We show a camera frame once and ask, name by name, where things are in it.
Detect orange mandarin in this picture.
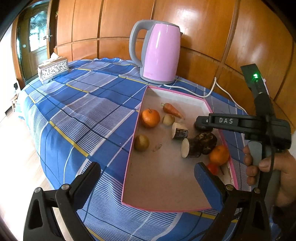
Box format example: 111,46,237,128
141,108,161,128
209,145,230,166

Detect pink electric kettle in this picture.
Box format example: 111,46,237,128
129,20,182,85

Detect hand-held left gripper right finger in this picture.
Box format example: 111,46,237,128
194,162,272,241

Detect wooden glass-panel door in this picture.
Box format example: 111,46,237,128
11,5,57,81

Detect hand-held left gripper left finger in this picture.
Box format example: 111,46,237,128
23,162,102,241

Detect small yellow-green fruit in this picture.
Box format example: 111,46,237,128
134,135,150,152
162,114,175,126

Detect red cherry tomato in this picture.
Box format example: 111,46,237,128
206,163,220,175

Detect patterned silver tissue box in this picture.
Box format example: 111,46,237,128
37,53,69,84

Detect small orange carrot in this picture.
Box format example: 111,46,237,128
161,103,185,120

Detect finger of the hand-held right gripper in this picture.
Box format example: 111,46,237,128
195,113,247,135

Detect white kettle power cord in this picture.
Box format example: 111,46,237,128
164,77,249,115

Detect wooden wardrobe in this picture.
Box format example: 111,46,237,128
54,0,296,130

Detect pink-edged white tray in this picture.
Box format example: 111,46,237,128
121,85,238,212

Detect cut brown taro piece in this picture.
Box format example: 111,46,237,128
171,122,189,140
181,138,201,159

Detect small wooden stool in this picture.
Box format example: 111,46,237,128
10,94,19,112

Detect blue checked tablecloth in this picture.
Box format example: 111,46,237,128
17,57,255,241

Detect person's right hand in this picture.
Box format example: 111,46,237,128
243,147,296,208

